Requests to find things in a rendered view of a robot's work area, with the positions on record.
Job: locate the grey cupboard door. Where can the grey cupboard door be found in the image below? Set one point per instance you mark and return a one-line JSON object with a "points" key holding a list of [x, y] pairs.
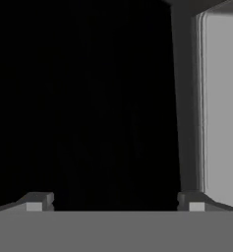
{"points": [[219, 108]]}

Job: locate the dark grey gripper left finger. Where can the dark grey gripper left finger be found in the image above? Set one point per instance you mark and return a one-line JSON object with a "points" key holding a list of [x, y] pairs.
{"points": [[36, 200]]}

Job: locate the black oven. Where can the black oven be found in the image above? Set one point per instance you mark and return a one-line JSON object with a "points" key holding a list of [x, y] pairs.
{"points": [[88, 98]]}

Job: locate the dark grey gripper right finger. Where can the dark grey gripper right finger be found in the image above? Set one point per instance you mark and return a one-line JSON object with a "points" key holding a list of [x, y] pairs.
{"points": [[195, 200]]}

